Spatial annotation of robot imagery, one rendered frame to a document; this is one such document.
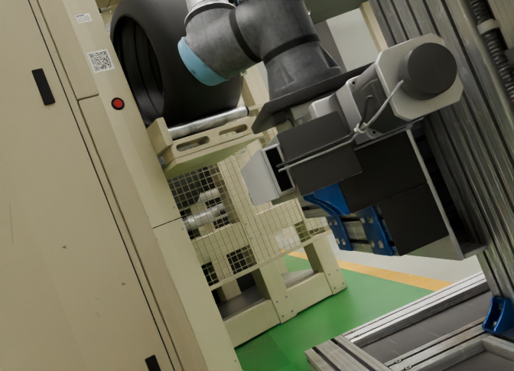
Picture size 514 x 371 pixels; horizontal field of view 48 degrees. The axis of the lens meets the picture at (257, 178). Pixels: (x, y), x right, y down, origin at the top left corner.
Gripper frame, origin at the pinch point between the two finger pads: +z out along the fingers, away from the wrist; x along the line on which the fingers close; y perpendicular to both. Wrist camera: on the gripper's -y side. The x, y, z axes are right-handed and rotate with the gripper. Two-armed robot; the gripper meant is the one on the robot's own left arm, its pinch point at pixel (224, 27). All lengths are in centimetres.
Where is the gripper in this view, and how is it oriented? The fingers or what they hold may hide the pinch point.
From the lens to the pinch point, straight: 193.2
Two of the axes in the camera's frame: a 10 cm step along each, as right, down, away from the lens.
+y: -4.3, -8.9, 1.5
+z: -4.0, 3.4, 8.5
